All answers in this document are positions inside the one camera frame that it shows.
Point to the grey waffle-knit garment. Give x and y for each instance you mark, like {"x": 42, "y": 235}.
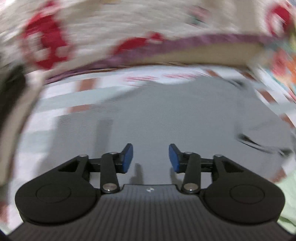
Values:
{"x": 185, "y": 111}

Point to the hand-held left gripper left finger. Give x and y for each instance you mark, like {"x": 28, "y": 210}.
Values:
{"x": 127, "y": 158}

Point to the light green cloth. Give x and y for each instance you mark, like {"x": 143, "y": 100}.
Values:
{"x": 289, "y": 199}

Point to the checked floor mat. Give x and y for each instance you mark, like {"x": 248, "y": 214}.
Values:
{"x": 57, "y": 102}

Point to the beige bed base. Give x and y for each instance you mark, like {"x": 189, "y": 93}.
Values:
{"x": 208, "y": 56}

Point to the floral blanket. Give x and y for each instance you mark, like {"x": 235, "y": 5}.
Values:
{"x": 284, "y": 67}

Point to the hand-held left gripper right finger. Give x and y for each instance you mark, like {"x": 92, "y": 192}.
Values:
{"x": 174, "y": 159}

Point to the red bear print quilt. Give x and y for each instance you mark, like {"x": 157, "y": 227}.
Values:
{"x": 115, "y": 23}

